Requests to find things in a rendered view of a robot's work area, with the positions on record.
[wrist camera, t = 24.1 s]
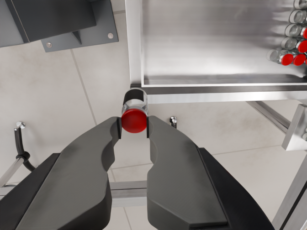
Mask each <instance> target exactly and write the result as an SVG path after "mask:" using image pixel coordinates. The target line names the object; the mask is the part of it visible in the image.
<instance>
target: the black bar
mask: <svg viewBox="0 0 307 230"><path fill-rule="evenodd" d="M131 88H140V89H142V90H144V91H145V93H146V94H147V95H155V94H207V93H243V92H278V91H307V85H253V86H183V87H142V84H130V89H131Z"/></svg>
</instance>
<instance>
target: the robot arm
mask: <svg viewBox="0 0 307 230"><path fill-rule="evenodd" d="M146 122H147V138H149V140H150V160H151V162H152V163H153V166H152V167H151V169H150V170H149V171H148V173H147V215H148V221H149V223H150V224H151V225H152V226H153V227H155V228H156V229H158V230H275V229H274V227H273V225H272V224H271V222H270V220H269V219H268V217H267V216H266V214H265V213H264V211H263V210H262V209H261V207H260V206H259V205H258V203H257V202H256V201H255V200H254V198H253V197H252V196H251V195H250V194H249V192H248V191H247V190H246V189H245V188H244V187H243V186H242V185H241V184H240V183H239V182H238V181H237V180H236V179H235V178H234V177H233V176H232V175H231V174H230V173H229V172H228V171H227V170H226V169H225V168H224V167H223V166H222V165H221V164H220V163H219V162H218V161H217V160H216V159H215V158H214V157H213V156H212V155H211V154H210V153H209V152H208V151H207V150H206V149H205V148H204V147H198V146H197V145H196V144H195V143H194V142H193V141H192V140H191V139H190V138H189V137H188V136H186V135H185V134H184V133H182V132H181V131H179V130H178V129H176V128H174V127H173V126H171V125H169V124H168V123H166V122H164V121H163V120H161V119H159V118H158V117H156V116H154V115H151V116H147V117H146ZM121 136H122V120H121V117H118V116H113V117H110V118H109V119H107V120H105V121H103V122H101V123H100V124H98V125H97V126H95V127H93V128H91V129H90V130H88V131H86V132H85V133H83V134H82V135H80V136H79V137H77V138H76V139H75V140H73V141H72V142H71V143H70V144H68V145H67V146H66V147H65V148H64V149H63V150H62V151H61V152H60V153H53V154H52V155H50V156H49V157H48V158H47V159H46V160H45V161H43V162H42V163H41V164H40V165H39V166H38V167H37V168H36V169H34V170H33V171H32V172H31V173H30V174H29V175H28V176H26V177H25V178H24V179H23V180H22V181H21V182H20V183H19V184H17V185H16V186H15V187H14V188H13V189H12V190H11V191H10V192H9V193H8V194H6V195H5V196H4V197H3V198H2V199H1V200H0V230H103V229H104V228H105V227H106V226H107V225H108V224H109V222H110V217H111V206H112V196H111V189H110V183H109V178H108V173H107V172H108V170H109V168H110V166H111V165H112V164H113V163H114V161H115V154H114V146H115V144H116V143H117V142H118V140H119V139H121Z"/></svg>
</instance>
